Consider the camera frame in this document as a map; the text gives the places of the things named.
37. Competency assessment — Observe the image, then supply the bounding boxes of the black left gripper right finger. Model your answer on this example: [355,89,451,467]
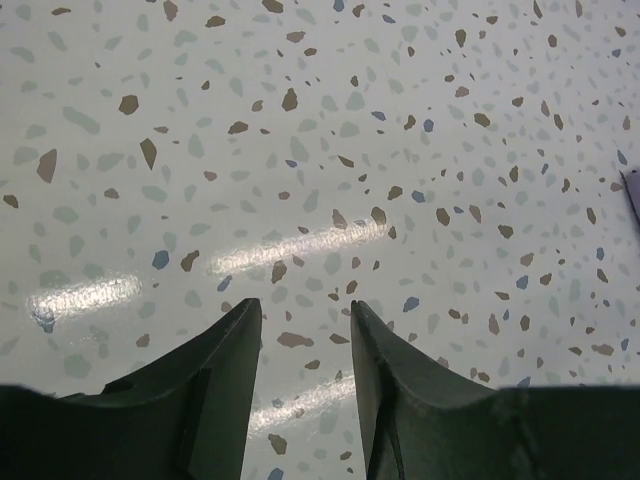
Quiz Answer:
[351,301,639,479]

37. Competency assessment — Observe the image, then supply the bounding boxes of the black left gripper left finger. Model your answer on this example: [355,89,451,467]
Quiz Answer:
[1,299,262,479]

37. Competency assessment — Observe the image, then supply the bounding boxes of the folded purple t shirt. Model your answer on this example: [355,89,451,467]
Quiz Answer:
[621,169,640,223]

